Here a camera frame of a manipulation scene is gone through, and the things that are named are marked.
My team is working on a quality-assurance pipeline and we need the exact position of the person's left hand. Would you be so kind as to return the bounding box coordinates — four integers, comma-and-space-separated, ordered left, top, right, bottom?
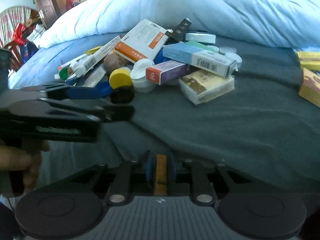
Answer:
1, 141, 50, 191

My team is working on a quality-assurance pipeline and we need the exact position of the green bottle cap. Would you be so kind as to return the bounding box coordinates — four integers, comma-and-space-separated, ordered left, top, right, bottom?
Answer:
59, 67, 69, 81

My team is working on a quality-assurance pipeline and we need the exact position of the white blue long box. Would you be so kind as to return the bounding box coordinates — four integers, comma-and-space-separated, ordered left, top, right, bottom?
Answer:
65, 35, 121, 86

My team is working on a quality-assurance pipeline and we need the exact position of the blue bottle cap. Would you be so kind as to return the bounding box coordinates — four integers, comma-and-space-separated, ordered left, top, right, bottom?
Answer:
66, 81, 112, 99

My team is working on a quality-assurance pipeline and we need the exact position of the black bottle cap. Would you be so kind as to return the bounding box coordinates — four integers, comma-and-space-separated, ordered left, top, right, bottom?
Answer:
110, 86, 135, 104

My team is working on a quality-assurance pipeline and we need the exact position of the yellow bottle cap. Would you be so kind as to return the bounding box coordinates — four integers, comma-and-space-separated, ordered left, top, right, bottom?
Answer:
109, 68, 132, 89

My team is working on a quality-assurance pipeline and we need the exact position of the brown round ball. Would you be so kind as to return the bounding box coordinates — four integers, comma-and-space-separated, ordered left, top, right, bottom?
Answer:
103, 53, 127, 76

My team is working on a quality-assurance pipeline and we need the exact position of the striped fabric chair back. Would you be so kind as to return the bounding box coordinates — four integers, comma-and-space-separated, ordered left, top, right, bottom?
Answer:
0, 6, 33, 48

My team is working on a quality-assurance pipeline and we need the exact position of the beige tissue pack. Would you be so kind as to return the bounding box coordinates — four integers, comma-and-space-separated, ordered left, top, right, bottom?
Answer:
179, 70, 235, 106

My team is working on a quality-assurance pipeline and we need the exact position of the white round jar lid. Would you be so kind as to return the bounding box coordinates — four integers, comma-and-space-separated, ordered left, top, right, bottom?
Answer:
130, 59, 156, 93

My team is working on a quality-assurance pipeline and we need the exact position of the brown wooden door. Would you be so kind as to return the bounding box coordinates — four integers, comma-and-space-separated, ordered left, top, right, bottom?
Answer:
34, 0, 61, 29

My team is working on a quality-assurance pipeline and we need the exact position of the purple orange small box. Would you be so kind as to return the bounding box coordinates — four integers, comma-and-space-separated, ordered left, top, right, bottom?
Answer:
145, 60, 189, 85

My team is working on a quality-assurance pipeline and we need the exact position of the white orange medicine box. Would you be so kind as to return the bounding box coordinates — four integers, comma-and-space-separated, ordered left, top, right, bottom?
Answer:
115, 19, 172, 63

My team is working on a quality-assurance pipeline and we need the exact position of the blue white barcode box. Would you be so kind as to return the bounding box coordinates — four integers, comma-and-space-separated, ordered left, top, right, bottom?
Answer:
163, 42, 237, 77

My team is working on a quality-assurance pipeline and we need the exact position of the yellow red medicine box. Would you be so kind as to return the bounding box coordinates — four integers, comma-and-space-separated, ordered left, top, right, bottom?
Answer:
298, 68, 320, 108

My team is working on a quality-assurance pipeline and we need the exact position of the white teal flat box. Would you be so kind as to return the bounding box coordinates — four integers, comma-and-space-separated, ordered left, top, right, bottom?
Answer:
185, 32, 216, 44

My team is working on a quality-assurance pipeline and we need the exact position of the black slim box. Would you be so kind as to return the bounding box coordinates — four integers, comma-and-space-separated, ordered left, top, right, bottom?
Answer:
170, 18, 191, 43

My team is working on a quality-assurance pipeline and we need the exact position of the yellow green medicine box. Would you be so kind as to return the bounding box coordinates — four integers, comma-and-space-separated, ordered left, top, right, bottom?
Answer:
296, 51, 320, 72

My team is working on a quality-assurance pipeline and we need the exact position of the light blue duvet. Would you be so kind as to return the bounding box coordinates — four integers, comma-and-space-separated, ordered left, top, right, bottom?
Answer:
9, 0, 319, 88

